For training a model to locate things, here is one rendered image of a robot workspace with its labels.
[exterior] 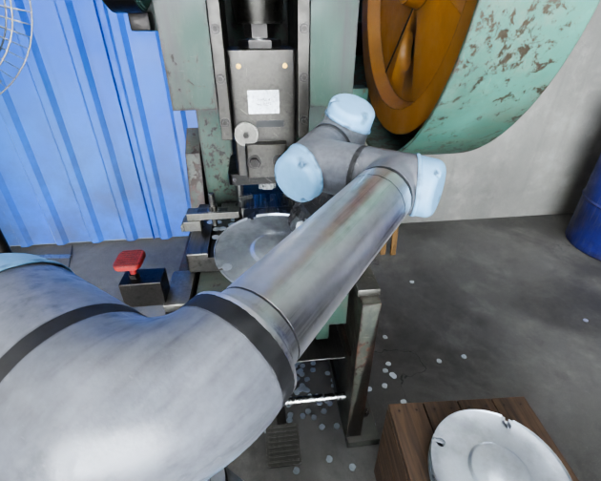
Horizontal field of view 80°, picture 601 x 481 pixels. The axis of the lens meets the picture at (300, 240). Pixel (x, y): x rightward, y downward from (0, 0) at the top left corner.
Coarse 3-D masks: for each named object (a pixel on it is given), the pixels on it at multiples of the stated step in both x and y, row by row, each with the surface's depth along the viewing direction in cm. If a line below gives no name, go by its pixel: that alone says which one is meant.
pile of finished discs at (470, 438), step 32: (448, 416) 89; (480, 416) 89; (448, 448) 83; (480, 448) 82; (512, 448) 83; (544, 448) 83; (448, 480) 77; (480, 480) 76; (512, 480) 76; (544, 480) 77
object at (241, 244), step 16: (240, 224) 88; (256, 224) 89; (272, 224) 89; (224, 240) 83; (240, 240) 83; (256, 240) 83; (272, 240) 83; (224, 256) 78; (240, 256) 79; (256, 256) 78; (224, 272) 74; (240, 272) 75
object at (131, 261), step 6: (120, 252) 84; (126, 252) 84; (132, 252) 84; (138, 252) 84; (144, 252) 85; (120, 258) 82; (126, 258) 82; (132, 258) 82; (138, 258) 82; (144, 258) 84; (114, 264) 80; (120, 264) 80; (126, 264) 80; (132, 264) 80; (138, 264) 81; (120, 270) 80; (126, 270) 80; (132, 270) 80
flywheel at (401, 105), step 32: (384, 0) 102; (416, 0) 79; (448, 0) 69; (384, 32) 104; (416, 32) 84; (448, 32) 70; (384, 64) 105; (416, 64) 85; (448, 64) 64; (384, 96) 99; (416, 96) 86; (416, 128) 79
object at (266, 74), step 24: (240, 48) 81; (264, 48) 80; (288, 48) 81; (240, 72) 78; (264, 72) 79; (288, 72) 79; (240, 96) 81; (264, 96) 81; (288, 96) 82; (240, 120) 84; (264, 120) 84; (288, 120) 85; (240, 144) 85; (264, 144) 84; (288, 144) 88; (240, 168) 90; (264, 168) 87
